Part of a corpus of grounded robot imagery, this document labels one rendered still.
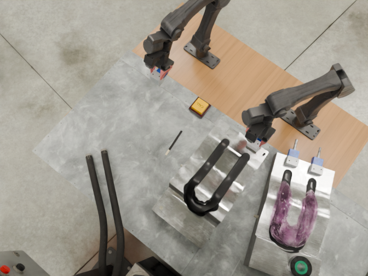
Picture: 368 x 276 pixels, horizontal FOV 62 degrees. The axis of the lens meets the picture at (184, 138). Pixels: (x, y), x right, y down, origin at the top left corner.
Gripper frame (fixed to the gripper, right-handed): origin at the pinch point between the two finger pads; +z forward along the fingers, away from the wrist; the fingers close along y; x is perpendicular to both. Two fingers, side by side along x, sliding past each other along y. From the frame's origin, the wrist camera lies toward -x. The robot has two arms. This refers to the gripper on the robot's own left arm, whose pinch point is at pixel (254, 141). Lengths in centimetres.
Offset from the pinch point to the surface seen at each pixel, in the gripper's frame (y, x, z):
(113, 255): -44, -50, 112
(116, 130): -57, -26, 17
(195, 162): -15.5, -19.3, 10.3
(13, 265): -29, -91, -1
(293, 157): 16.0, 9.3, 6.0
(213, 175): -6.3, -18.5, 11.5
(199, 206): -3.4, -30.4, 18.7
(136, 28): -150, 82, 49
